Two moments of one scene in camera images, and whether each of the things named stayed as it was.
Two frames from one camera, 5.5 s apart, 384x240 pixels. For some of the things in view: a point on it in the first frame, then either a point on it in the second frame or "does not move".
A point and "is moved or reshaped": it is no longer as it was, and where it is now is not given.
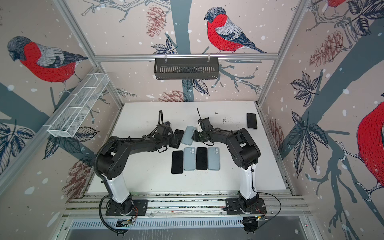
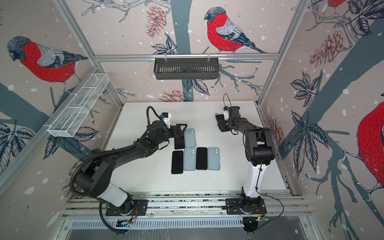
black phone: (176, 138) is moved or reshaped
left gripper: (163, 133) → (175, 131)
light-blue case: (213, 158) does not move
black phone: (201, 158) does not move
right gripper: (202, 139) → (222, 123)
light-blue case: (189, 158) does not move
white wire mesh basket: (75, 109) does not move
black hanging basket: (184, 69) does not move
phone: (177, 162) does not move
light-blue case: (187, 138) is moved or reshaped
